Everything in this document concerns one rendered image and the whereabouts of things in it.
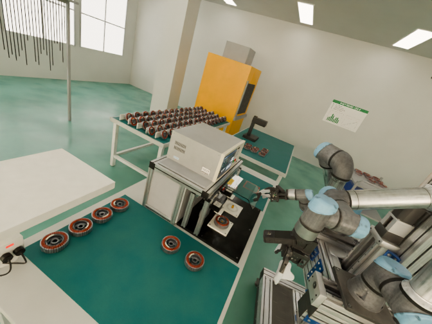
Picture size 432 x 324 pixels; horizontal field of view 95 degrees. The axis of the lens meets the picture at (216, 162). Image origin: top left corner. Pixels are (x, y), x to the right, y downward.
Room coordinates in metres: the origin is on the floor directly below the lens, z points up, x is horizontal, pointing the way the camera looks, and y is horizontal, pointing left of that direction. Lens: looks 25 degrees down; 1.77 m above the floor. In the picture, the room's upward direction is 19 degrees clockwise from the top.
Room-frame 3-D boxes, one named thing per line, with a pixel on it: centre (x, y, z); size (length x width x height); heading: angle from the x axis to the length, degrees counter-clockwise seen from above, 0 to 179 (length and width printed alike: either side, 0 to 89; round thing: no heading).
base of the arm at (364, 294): (0.70, -0.87, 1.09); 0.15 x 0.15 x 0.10
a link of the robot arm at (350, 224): (0.58, -0.47, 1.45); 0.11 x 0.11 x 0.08; 0
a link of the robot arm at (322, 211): (0.57, -0.37, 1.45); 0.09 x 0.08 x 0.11; 90
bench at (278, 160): (3.57, -0.72, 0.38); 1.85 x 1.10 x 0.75; 163
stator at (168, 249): (0.83, 0.09, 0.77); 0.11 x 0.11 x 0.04
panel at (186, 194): (1.32, 0.02, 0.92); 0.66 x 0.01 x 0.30; 163
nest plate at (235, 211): (1.36, -0.25, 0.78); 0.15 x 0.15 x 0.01; 73
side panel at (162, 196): (1.05, 0.26, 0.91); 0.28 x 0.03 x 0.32; 73
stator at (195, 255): (0.78, -0.07, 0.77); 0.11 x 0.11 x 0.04
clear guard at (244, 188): (1.26, -0.22, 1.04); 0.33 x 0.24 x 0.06; 73
